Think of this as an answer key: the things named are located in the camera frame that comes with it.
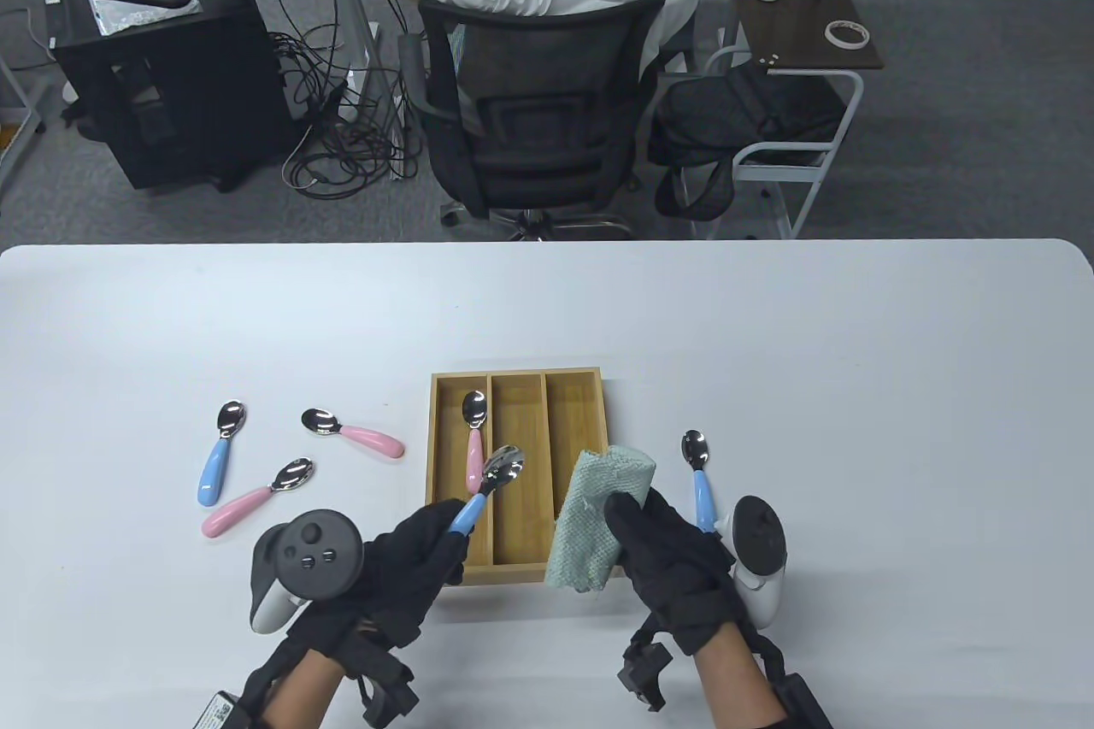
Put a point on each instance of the person's left hand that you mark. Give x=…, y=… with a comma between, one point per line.
x=410, y=567

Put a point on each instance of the person's right hand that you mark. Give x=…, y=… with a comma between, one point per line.
x=684, y=584

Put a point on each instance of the black and white controller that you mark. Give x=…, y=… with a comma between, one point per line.
x=316, y=554
x=759, y=537

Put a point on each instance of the green fish scale cleaning cloth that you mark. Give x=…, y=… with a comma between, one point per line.
x=590, y=524

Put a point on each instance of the person's right forearm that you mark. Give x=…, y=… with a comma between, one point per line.
x=735, y=686

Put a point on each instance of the person's left forearm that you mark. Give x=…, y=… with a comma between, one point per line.
x=303, y=695

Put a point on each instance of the bamboo cutlery tray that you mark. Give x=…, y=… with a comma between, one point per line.
x=520, y=532

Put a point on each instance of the black mesh office chair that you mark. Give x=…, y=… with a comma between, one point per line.
x=530, y=139

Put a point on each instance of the black bag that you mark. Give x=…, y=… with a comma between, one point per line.
x=744, y=114

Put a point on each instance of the black cabinet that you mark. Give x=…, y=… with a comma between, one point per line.
x=188, y=105

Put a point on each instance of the white tape roll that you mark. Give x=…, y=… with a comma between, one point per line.
x=833, y=35

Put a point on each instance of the silver foil bag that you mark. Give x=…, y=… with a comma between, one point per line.
x=128, y=15

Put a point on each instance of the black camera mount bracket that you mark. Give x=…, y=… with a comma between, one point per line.
x=645, y=669
x=389, y=690

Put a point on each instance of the brown side table white frame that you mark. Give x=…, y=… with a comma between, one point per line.
x=803, y=11

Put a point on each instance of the white metal frame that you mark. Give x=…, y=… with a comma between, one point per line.
x=30, y=109

